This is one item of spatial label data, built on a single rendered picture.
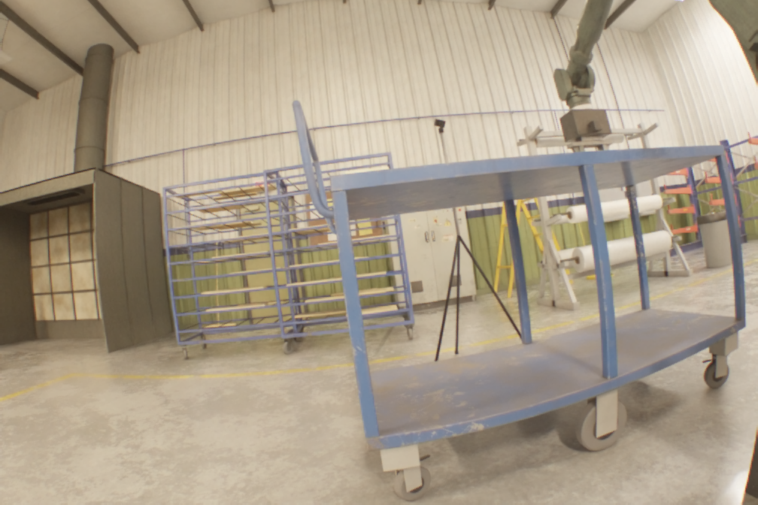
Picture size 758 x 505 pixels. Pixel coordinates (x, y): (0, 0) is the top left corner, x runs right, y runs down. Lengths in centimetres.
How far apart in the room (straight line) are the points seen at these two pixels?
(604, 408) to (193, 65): 801
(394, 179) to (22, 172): 957
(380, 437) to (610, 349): 76
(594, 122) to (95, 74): 814
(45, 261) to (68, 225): 91
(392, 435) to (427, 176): 74
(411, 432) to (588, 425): 62
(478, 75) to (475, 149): 153
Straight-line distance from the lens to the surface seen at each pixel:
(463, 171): 111
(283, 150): 684
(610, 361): 136
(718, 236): 577
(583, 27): 197
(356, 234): 642
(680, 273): 551
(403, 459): 121
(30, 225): 862
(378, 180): 107
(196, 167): 725
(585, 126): 198
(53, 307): 810
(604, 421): 147
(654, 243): 504
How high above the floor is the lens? 79
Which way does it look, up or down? 6 degrees up
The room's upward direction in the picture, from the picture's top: 8 degrees counter-clockwise
